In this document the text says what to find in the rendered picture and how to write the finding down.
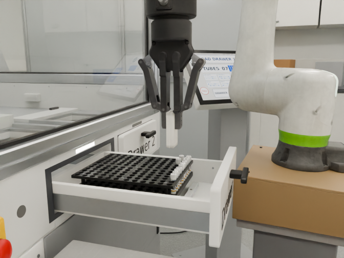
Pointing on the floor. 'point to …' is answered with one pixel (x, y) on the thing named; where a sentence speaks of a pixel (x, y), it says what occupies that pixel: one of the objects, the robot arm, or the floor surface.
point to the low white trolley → (101, 252)
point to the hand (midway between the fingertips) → (172, 128)
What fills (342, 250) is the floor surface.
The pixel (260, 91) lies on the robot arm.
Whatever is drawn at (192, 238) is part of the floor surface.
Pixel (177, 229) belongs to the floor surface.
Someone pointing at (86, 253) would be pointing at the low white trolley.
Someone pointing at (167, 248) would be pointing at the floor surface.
